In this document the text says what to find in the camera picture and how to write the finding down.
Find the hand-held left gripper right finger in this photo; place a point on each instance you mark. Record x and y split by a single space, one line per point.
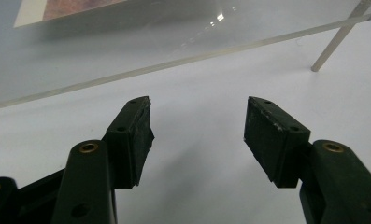
276 146

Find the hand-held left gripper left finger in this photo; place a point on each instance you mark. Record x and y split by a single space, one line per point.
127 149

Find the clear acrylic photo frame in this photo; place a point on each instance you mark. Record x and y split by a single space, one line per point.
117 53

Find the reddish photo print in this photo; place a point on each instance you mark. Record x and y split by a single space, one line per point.
71 7

